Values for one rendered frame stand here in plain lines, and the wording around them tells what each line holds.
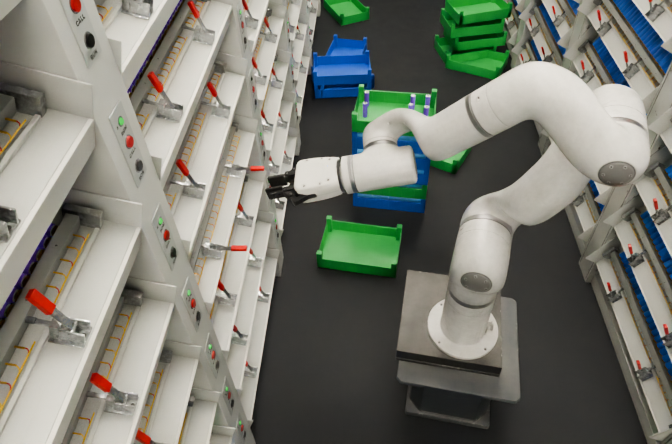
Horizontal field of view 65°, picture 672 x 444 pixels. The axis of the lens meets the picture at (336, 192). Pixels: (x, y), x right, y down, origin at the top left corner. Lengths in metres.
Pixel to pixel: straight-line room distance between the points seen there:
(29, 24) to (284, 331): 1.46
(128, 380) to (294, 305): 1.15
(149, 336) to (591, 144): 0.77
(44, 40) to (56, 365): 0.36
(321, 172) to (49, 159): 0.65
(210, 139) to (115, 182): 0.50
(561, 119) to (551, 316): 1.18
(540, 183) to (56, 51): 0.82
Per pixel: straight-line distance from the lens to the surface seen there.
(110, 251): 0.79
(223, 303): 1.39
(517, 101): 0.96
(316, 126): 2.69
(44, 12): 0.64
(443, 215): 2.25
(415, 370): 1.53
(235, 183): 1.40
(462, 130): 1.00
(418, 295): 1.59
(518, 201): 1.11
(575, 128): 0.95
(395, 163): 1.12
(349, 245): 2.12
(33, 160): 0.65
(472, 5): 3.29
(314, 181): 1.15
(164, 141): 0.94
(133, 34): 0.85
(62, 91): 0.68
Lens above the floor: 1.63
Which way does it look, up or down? 45 degrees down
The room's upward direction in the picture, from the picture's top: 3 degrees counter-clockwise
